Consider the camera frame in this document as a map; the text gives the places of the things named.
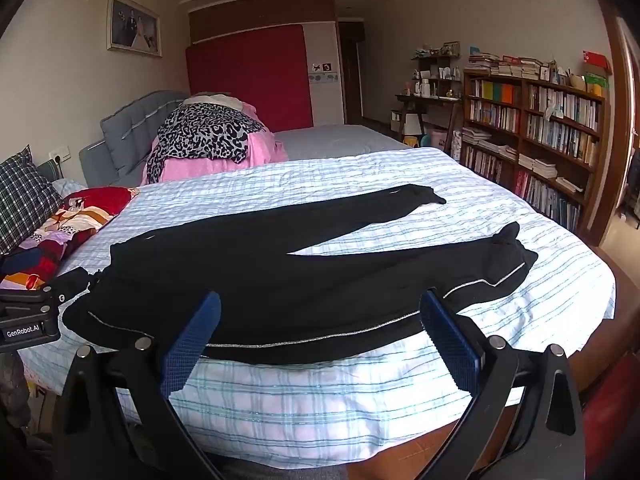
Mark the pink pillow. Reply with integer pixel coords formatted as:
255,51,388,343
141,100,290,186

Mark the white folded cloth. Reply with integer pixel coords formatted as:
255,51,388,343
182,91,246,111

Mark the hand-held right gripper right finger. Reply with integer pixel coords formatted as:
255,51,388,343
419,290,587,480

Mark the colourful patterned quilt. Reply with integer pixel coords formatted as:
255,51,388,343
0,186,133,291

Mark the grey mattress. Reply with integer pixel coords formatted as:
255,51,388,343
272,124,411,162

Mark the small desktop shelf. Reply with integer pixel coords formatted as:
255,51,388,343
412,52,466,96

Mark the red box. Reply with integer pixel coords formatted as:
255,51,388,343
582,50,613,76

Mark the plaid pillow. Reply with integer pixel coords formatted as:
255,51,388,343
0,145,63,256

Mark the leopard print cloth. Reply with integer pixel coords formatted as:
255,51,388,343
145,102,266,186

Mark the black zip-up jacket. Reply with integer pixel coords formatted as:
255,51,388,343
62,184,540,366

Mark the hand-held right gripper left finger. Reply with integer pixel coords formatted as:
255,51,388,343
52,290,223,480

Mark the grey padded headboard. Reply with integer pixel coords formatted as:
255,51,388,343
79,90,193,188

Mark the stack of books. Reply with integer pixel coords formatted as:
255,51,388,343
467,45,543,81

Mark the wooden door frame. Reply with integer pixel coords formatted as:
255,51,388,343
595,0,640,246

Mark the dark wooden desk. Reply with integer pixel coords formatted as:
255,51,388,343
395,92,463,156

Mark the wooden bookshelf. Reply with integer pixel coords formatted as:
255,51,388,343
461,67,608,233

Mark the bed with striped sheet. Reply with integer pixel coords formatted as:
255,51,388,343
17,147,631,480

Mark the framed wall photo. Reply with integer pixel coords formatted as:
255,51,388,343
106,0,163,59

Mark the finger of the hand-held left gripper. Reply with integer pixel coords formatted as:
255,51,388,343
52,266,96,306

